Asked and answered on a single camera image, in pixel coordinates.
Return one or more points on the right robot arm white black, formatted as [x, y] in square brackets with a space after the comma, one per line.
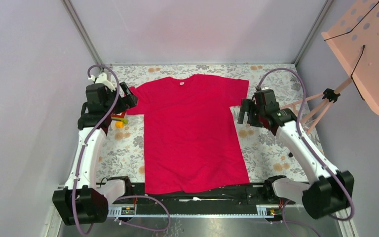
[327, 190]

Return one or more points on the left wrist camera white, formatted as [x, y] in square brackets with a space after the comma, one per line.
[105, 79]

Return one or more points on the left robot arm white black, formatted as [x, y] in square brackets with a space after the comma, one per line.
[81, 200]

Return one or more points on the pink perforated music stand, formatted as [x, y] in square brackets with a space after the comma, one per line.
[354, 40]

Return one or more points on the red toy block house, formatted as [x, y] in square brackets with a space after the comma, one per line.
[119, 120]

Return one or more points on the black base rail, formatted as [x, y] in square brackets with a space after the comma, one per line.
[251, 200]

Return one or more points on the red t-shirt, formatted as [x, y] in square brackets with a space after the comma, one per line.
[190, 140]

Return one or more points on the floral patterned table mat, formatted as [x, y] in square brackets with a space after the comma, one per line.
[122, 153]

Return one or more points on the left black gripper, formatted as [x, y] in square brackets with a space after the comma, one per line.
[127, 101]

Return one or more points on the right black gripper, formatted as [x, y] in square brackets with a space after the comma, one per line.
[248, 105]

